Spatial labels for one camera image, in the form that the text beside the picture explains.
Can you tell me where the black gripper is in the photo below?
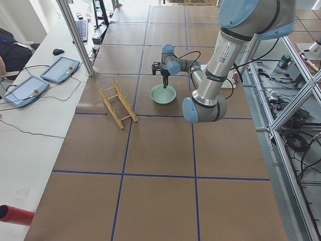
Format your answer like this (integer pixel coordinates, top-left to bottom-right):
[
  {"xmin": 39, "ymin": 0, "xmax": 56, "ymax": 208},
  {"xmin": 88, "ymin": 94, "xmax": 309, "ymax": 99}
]
[{"xmin": 161, "ymin": 69, "xmax": 170, "ymax": 88}]

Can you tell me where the light green plate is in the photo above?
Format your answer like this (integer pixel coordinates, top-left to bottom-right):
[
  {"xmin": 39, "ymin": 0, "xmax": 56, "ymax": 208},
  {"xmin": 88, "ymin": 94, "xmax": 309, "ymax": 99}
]
[{"xmin": 150, "ymin": 84, "xmax": 176, "ymax": 104}]

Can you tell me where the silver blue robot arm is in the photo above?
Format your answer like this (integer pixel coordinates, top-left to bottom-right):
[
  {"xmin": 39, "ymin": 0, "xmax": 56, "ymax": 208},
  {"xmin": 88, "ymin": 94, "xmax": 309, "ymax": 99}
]
[{"xmin": 152, "ymin": 1, "xmax": 296, "ymax": 123}]

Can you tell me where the wooden dish rack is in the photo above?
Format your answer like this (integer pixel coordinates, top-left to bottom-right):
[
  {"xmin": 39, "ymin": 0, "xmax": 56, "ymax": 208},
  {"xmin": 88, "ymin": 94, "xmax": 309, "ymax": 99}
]
[{"xmin": 96, "ymin": 76, "xmax": 137, "ymax": 130}]

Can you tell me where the brown paper table cover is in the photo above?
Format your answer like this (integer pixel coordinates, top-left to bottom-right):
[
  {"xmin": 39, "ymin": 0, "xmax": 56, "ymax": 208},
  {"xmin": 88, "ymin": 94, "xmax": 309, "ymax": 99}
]
[{"xmin": 26, "ymin": 6, "xmax": 287, "ymax": 240}]

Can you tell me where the black keyboard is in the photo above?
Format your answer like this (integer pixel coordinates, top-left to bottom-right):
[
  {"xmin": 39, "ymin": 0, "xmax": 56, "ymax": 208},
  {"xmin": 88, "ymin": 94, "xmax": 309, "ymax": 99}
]
[{"xmin": 75, "ymin": 20, "xmax": 88, "ymax": 42}]

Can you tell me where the far blue teach pendant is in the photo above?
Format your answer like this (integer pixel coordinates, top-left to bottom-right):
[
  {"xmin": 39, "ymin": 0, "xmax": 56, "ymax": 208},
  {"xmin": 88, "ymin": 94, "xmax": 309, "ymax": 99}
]
[{"xmin": 40, "ymin": 56, "xmax": 80, "ymax": 83}]

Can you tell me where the blue teach pendant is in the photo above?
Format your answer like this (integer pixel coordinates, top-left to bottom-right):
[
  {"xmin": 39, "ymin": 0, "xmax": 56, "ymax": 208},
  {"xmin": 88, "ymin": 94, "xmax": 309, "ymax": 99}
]
[
  {"xmin": 40, "ymin": 56, "xmax": 80, "ymax": 83},
  {"xmin": 3, "ymin": 75, "xmax": 49, "ymax": 107}
]

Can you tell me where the black computer mouse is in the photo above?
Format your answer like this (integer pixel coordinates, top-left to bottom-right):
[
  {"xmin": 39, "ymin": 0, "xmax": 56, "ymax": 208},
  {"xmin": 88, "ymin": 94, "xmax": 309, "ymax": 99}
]
[{"xmin": 53, "ymin": 48, "xmax": 65, "ymax": 56}]

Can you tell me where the near blue teach pendant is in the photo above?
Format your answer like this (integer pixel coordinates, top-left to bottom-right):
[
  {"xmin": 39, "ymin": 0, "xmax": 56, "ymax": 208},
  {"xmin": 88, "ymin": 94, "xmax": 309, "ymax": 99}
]
[{"xmin": 3, "ymin": 75, "xmax": 49, "ymax": 107}]

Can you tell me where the red cylinder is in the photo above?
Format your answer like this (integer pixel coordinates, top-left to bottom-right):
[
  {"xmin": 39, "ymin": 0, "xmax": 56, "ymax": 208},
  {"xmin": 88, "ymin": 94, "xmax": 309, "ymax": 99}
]
[{"xmin": 1, "ymin": 205, "xmax": 35, "ymax": 226}]

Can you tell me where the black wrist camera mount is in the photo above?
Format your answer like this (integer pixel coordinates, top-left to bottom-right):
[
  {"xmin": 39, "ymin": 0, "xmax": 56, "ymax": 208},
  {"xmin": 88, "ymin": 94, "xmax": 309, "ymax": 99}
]
[{"xmin": 151, "ymin": 61, "xmax": 161, "ymax": 75}]

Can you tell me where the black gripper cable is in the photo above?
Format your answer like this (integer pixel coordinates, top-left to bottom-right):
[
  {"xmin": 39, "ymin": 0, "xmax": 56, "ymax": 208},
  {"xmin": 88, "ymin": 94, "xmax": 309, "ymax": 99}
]
[{"xmin": 175, "ymin": 51, "xmax": 202, "ymax": 66}]

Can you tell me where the aluminium side frame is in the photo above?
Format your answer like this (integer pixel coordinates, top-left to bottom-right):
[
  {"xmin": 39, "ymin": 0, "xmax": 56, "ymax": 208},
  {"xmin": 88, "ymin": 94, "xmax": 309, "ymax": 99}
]
[{"xmin": 243, "ymin": 31, "xmax": 320, "ymax": 240}]

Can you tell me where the aluminium frame post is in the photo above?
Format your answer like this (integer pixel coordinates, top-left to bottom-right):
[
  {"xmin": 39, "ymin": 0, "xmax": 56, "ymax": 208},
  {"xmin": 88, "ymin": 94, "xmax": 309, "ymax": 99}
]
[{"xmin": 56, "ymin": 0, "xmax": 95, "ymax": 76}]

